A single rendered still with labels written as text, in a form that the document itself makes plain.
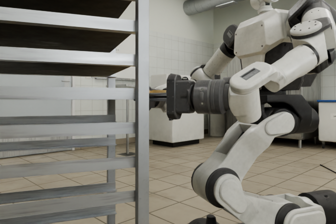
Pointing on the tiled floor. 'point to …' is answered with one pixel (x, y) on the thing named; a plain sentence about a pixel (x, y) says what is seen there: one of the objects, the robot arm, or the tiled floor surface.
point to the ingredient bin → (327, 121)
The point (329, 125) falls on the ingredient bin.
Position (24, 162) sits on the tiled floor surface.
